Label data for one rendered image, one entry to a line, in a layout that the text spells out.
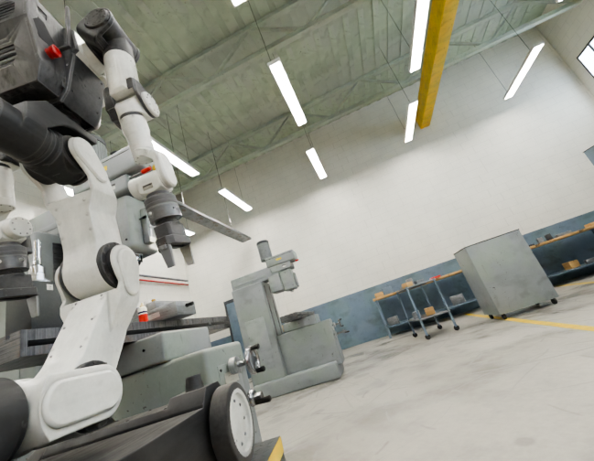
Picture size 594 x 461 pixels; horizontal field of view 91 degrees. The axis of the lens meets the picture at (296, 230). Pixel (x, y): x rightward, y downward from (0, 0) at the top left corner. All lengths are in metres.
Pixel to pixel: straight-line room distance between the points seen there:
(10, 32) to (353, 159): 8.09
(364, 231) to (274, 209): 2.76
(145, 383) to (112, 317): 0.59
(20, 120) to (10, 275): 0.43
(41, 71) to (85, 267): 0.54
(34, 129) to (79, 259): 0.35
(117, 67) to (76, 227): 0.50
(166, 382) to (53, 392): 0.72
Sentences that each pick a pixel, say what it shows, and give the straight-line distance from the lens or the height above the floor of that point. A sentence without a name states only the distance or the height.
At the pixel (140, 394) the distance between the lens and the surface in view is 1.50.
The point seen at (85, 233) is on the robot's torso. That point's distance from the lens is 1.02.
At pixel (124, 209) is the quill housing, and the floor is 1.53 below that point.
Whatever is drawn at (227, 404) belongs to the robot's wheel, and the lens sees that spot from 0.88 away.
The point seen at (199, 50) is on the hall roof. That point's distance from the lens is 6.88.
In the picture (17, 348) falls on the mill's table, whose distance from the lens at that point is 1.24.
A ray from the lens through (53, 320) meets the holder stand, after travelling 1.39.
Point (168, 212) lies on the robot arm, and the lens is 0.89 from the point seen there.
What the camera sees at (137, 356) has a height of 0.78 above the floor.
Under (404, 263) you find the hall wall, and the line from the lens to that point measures 7.81.
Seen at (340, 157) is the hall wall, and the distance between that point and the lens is 8.85.
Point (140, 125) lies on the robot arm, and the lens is 1.02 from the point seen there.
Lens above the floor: 0.67
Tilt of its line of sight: 19 degrees up
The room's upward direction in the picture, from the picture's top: 18 degrees counter-clockwise
